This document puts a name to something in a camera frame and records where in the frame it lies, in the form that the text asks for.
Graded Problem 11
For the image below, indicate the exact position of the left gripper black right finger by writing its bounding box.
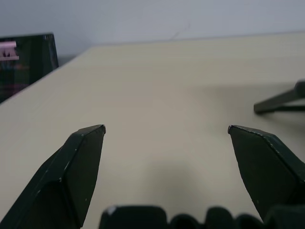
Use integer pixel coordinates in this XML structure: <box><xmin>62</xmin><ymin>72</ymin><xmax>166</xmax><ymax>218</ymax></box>
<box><xmin>228</xmin><ymin>125</ymin><xmax>305</xmax><ymax>224</ymax></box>

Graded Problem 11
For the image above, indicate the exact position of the whiteboard with black stand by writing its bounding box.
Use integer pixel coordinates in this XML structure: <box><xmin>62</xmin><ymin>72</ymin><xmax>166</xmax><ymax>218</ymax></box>
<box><xmin>253</xmin><ymin>80</ymin><xmax>305</xmax><ymax>115</ymax></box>

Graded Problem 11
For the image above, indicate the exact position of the open laptop with dark screen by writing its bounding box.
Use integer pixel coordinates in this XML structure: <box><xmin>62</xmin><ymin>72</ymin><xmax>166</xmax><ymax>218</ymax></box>
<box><xmin>0</xmin><ymin>33</ymin><xmax>60</xmax><ymax>104</ymax></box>

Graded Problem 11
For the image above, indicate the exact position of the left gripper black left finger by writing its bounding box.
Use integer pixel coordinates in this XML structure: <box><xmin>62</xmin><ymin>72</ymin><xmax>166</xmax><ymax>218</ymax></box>
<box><xmin>0</xmin><ymin>124</ymin><xmax>107</xmax><ymax>229</ymax></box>

